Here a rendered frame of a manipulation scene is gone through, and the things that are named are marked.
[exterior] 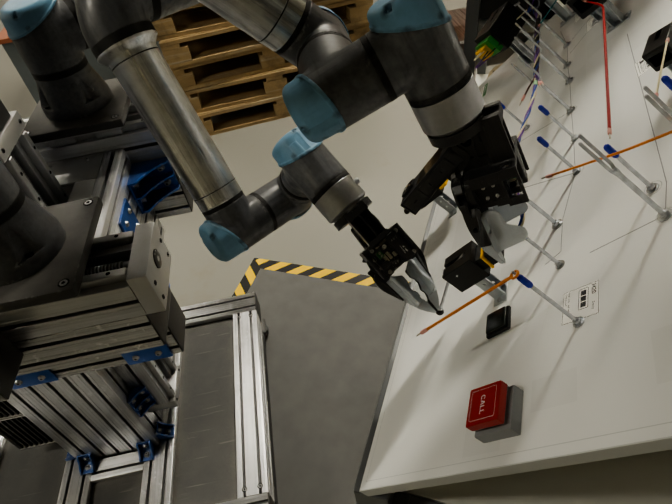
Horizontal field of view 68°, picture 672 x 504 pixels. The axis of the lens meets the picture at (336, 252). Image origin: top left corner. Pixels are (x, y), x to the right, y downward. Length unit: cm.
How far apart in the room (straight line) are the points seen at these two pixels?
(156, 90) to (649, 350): 69
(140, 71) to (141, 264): 29
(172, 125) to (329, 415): 131
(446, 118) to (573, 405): 33
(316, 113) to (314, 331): 159
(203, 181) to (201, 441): 107
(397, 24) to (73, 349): 76
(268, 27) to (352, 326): 157
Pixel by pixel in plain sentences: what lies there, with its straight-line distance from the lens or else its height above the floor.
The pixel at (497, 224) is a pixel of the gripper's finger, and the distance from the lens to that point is 66.
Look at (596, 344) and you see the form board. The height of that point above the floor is 118.
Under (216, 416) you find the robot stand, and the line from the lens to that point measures 172.
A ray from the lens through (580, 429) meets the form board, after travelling 57.
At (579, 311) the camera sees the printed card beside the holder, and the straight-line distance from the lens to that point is 65.
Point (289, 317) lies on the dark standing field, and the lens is 214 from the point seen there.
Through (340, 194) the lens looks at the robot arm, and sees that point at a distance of 76.
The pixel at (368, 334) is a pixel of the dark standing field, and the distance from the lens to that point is 203.
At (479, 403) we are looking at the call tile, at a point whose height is 110.
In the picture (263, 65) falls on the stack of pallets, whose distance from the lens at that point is 331.
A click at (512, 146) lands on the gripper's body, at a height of 131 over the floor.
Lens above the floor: 166
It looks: 45 degrees down
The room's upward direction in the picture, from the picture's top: 10 degrees counter-clockwise
